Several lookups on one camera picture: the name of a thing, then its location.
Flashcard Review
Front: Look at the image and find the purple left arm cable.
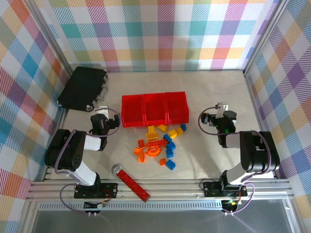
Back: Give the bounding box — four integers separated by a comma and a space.
53, 108, 121, 174

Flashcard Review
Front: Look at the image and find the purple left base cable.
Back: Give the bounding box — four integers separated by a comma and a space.
59, 183, 98, 216

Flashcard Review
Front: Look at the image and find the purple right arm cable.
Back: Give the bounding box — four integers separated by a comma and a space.
198, 106, 271, 182

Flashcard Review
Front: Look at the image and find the red strip tool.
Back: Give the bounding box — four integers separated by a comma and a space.
111, 164, 151, 202

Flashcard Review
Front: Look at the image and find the long aluminium frame rail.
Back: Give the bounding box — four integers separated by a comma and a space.
26, 179, 294, 202

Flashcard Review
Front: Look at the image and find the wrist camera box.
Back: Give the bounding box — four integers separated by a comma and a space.
217, 102, 229, 119
94, 105, 109, 117

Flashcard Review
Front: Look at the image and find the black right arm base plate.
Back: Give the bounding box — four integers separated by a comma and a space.
202, 181, 248, 198

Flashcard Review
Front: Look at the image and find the aluminium side rail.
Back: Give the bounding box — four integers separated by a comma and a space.
243, 69, 280, 180
42, 108, 71, 182

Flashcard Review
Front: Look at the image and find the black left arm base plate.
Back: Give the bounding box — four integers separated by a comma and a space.
73, 182, 119, 199

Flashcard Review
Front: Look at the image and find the long orange lego brick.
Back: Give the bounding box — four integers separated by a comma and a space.
147, 140, 169, 148

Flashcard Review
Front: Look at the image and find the black carry case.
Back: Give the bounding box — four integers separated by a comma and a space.
57, 66, 109, 113

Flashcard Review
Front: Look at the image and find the small left circuit board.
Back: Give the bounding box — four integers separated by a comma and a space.
84, 200, 107, 210

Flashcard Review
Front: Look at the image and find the slotted metal strip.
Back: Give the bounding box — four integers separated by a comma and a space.
38, 202, 291, 212

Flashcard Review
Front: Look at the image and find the aluminium frame post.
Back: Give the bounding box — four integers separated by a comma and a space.
242, 0, 291, 76
23, 0, 75, 76

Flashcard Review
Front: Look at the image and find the small circuit board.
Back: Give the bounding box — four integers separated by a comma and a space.
84, 200, 107, 210
222, 199, 241, 212

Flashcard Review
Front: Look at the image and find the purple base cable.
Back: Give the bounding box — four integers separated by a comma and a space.
59, 183, 98, 216
225, 182, 255, 216

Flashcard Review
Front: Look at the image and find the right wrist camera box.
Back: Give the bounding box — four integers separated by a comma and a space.
217, 102, 229, 119

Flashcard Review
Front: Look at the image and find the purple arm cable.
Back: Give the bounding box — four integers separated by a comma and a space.
53, 108, 121, 174
198, 106, 271, 182

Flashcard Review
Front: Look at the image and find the small right circuit board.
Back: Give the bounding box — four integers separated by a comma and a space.
222, 199, 241, 212

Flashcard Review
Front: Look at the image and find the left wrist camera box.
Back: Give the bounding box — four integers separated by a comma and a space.
94, 105, 109, 117

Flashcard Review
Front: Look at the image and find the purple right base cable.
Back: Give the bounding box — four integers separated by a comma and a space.
225, 182, 255, 216

